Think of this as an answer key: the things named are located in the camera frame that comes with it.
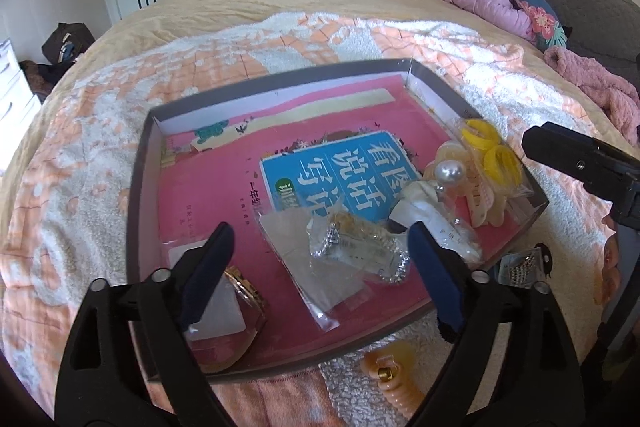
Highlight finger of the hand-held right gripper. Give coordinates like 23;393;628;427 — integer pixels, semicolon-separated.
522;122;640;196

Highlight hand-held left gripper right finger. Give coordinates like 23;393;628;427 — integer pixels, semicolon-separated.
407;222;584;427

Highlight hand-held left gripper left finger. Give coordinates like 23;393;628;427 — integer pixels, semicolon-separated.
55;221;236;427

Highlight brown bracelet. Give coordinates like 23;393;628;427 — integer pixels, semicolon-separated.
187;264;270;374

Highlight white hair clip packet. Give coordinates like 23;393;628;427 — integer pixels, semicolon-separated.
387;179;484;266

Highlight clear bag yellow hair ties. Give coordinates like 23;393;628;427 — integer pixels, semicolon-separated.
457;117;539;208

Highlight frosted packet with chain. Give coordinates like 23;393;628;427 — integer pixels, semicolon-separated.
257;201;417;334

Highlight pearl hair clip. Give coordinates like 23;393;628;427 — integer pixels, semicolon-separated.
422;159;464;196

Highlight grey cardboard box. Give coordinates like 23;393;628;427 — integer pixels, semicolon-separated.
125;58;551;384

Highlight person's right hand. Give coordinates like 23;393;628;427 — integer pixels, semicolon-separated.
596;216;624;306

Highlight white earring card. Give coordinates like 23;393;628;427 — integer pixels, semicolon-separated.
170;246;247;341

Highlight pink fleece throw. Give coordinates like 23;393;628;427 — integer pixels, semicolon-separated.
544;47;640;134

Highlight small packet of hairpins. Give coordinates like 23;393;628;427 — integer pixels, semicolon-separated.
492;244;554;291

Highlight beige hair claw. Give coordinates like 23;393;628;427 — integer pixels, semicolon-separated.
432;142;507;229

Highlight pink book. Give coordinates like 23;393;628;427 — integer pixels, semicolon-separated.
159;74;532;359

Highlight orange white fleece blanket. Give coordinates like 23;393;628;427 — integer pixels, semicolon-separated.
0;9;619;427

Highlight dark cloth pile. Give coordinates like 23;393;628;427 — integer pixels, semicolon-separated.
20;59;66;100

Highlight white drawer dresser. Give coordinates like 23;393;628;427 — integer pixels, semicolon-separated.
0;38;42;158

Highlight dark floor bag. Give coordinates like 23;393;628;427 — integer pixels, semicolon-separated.
41;23;96;63

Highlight beige bed sheet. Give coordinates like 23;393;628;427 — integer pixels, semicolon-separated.
0;0;640;188

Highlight orange spiral hair tie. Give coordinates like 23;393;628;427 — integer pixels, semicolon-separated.
362;342;419;419

